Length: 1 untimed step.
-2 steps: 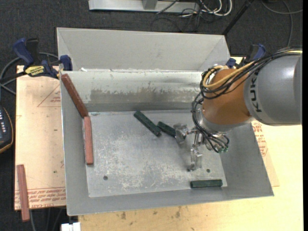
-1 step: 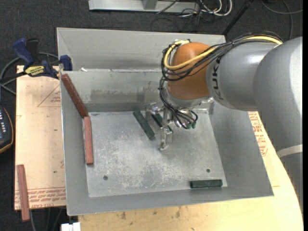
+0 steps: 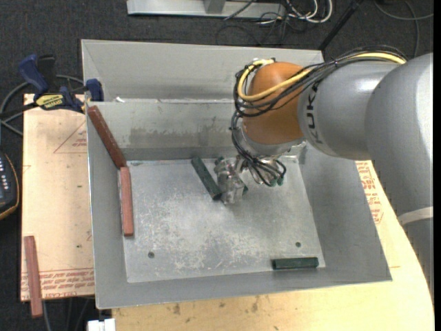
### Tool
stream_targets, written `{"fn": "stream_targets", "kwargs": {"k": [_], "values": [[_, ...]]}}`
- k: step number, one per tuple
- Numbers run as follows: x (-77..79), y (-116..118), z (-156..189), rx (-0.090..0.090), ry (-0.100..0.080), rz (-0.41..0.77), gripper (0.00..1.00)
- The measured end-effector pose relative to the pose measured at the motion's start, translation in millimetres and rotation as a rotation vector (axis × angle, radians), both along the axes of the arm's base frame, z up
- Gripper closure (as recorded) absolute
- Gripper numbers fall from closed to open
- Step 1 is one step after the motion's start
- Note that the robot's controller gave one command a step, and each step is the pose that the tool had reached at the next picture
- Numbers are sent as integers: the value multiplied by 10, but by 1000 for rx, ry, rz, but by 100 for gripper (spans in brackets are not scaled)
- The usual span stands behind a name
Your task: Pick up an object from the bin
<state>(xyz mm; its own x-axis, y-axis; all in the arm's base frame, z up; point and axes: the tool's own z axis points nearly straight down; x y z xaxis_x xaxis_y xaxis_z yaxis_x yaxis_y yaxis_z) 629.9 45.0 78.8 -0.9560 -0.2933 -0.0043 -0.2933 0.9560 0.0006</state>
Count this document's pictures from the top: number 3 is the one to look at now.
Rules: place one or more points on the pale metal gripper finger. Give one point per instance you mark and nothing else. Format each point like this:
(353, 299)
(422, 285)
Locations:
(227, 193)
(238, 191)

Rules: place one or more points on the dark green flat block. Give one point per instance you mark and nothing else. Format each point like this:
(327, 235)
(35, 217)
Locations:
(294, 263)
(205, 178)

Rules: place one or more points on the grey metal bin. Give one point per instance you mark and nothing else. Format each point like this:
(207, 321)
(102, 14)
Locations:
(206, 226)

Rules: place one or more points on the red-brown flat block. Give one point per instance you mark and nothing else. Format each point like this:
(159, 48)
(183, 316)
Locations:
(33, 278)
(126, 202)
(107, 136)

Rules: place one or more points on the brown cardboard board red print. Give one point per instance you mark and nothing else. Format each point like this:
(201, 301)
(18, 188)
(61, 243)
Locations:
(56, 191)

